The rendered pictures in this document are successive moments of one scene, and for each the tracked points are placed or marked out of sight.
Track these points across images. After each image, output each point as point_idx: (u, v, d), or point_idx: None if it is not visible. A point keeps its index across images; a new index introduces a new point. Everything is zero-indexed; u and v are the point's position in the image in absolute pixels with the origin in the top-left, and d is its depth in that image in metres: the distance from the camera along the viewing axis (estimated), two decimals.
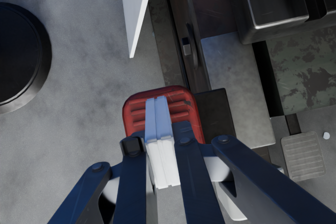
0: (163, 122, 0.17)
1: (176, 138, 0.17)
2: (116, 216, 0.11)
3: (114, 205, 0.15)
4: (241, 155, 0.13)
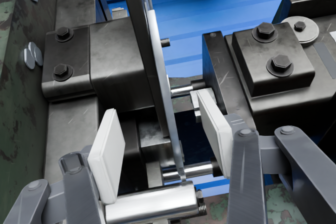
0: (215, 114, 0.17)
1: (230, 131, 0.16)
2: None
3: None
4: (303, 148, 0.13)
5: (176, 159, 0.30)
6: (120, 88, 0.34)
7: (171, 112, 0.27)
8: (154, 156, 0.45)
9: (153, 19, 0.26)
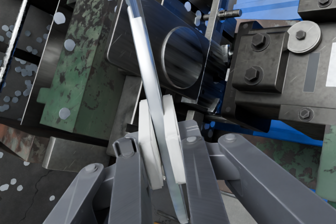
0: (170, 120, 0.17)
1: (183, 137, 0.17)
2: (111, 218, 0.11)
3: (108, 206, 0.15)
4: (248, 154, 0.13)
5: (177, 212, 0.23)
6: None
7: (170, 157, 0.19)
8: (195, 106, 0.70)
9: (140, 30, 0.18)
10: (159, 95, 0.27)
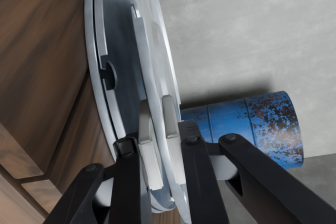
0: (170, 120, 0.17)
1: (183, 137, 0.17)
2: (111, 218, 0.11)
3: (108, 206, 0.15)
4: (248, 154, 0.13)
5: (180, 212, 0.23)
6: None
7: (170, 157, 0.19)
8: None
9: (142, 29, 0.18)
10: (168, 94, 0.27)
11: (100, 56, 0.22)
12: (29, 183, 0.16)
